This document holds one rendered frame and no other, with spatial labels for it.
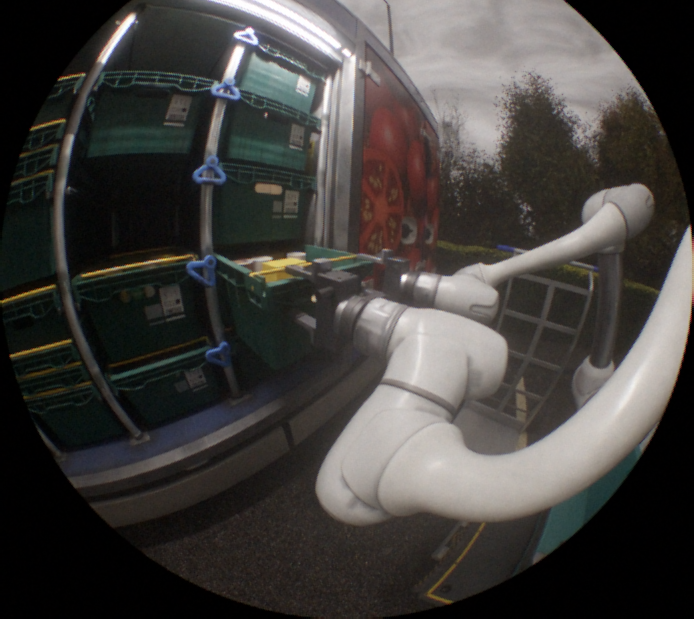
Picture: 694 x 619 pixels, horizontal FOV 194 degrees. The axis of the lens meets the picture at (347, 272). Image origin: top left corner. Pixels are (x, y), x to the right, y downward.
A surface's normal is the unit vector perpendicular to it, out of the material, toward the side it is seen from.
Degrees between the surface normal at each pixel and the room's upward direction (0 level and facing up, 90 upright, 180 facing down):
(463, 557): 0
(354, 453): 44
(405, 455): 27
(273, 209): 94
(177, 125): 95
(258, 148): 98
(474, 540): 0
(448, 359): 40
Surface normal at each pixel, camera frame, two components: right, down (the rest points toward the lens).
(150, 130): 0.80, 0.18
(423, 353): -0.39, -0.69
